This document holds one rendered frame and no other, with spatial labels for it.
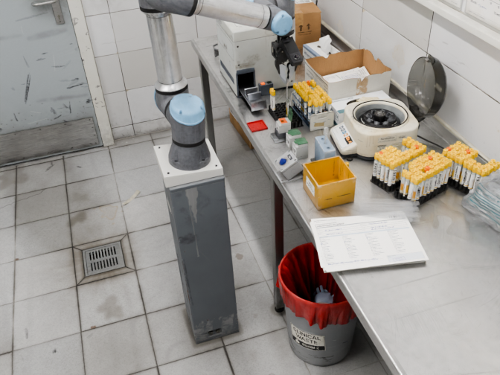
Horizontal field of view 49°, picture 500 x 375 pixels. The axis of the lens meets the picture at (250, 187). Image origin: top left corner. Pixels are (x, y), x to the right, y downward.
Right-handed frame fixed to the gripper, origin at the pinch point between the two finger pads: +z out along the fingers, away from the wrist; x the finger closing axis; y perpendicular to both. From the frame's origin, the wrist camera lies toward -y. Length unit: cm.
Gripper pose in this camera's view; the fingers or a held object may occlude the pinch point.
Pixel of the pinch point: (286, 81)
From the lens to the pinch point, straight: 216.8
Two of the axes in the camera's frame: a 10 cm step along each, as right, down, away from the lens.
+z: 0.5, 7.9, 6.1
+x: -9.5, 2.3, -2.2
